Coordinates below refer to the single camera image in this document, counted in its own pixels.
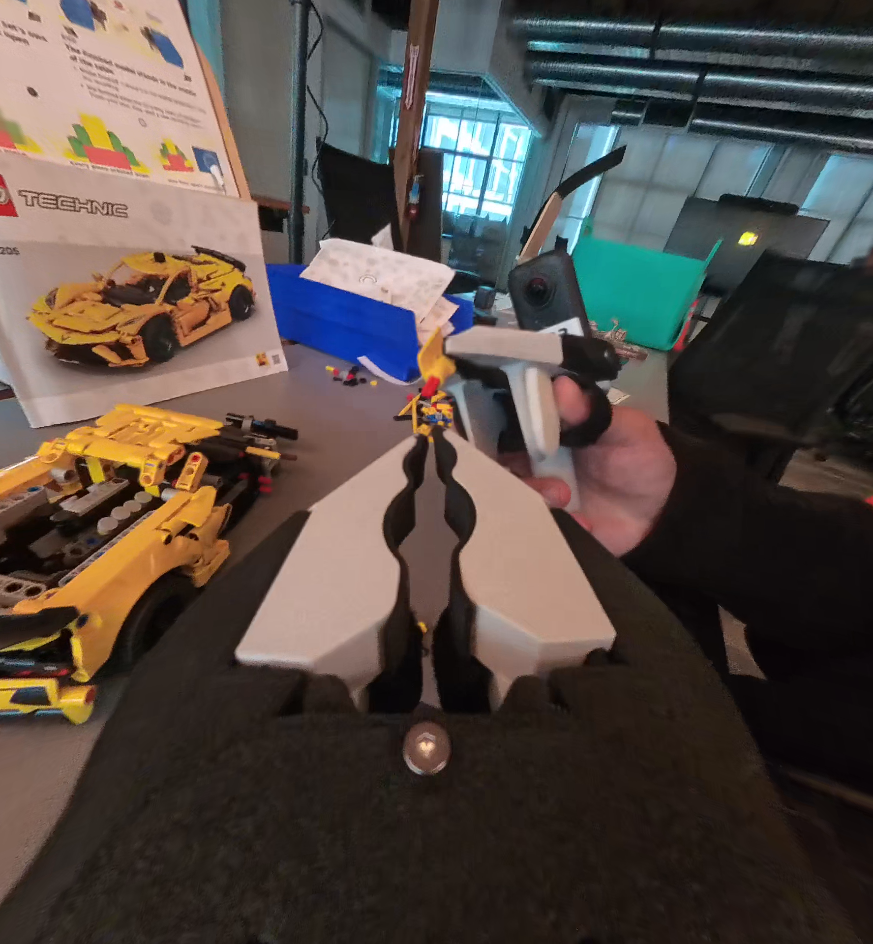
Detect blue plastic bin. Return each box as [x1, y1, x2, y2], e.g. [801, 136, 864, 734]
[267, 263, 476, 383]

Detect teal plastic bin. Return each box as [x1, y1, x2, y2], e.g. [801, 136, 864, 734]
[571, 235, 725, 352]

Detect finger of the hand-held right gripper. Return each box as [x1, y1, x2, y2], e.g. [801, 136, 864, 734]
[442, 326, 569, 367]
[447, 372, 511, 452]

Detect dark brown door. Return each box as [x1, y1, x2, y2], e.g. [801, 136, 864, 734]
[407, 147, 445, 264]

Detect grey door yellow sign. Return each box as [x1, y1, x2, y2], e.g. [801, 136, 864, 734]
[665, 195, 830, 296]

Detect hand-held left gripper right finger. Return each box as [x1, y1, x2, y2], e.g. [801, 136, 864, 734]
[435, 430, 617, 712]

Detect instruction poster board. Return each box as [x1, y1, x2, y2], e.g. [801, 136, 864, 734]
[0, 0, 253, 200]

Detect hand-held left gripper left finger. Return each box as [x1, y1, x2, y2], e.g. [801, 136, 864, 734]
[234, 434, 426, 712]

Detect dark ceiling pipes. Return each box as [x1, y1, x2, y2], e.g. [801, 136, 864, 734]
[510, 15, 873, 143]

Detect black backdrop board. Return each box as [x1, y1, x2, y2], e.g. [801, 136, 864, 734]
[317, 140, 400, 249]

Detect person's right forearm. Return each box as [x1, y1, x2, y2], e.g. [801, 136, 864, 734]
[621, 420, 873, 775]

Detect black blue brick assembly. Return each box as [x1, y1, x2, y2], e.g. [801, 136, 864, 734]
[224, 413, 299, 444]

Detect grey desk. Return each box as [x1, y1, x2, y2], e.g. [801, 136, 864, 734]
[0, 324, 673, 944]

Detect pile of toy bricks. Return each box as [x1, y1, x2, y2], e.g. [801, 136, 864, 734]
[395, 391, 458, 443]

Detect person's right hand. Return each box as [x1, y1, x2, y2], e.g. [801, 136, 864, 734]
[503, 376, 677, 558]

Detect yellow curved brick panel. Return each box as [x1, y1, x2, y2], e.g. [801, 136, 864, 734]
[416, 326, 458, 399]

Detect brown wooden post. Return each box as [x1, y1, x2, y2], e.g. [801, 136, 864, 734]
[392, 0, 441, 252]

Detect toy car instruction booklet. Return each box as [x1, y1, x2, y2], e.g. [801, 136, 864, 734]
[0, 151, 288, 429]

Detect black metal pole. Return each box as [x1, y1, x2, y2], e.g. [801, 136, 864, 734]
[289, 0, 312, 264]

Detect yellow toy brick car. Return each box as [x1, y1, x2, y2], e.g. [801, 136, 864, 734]
[0, 404, 282, 727]

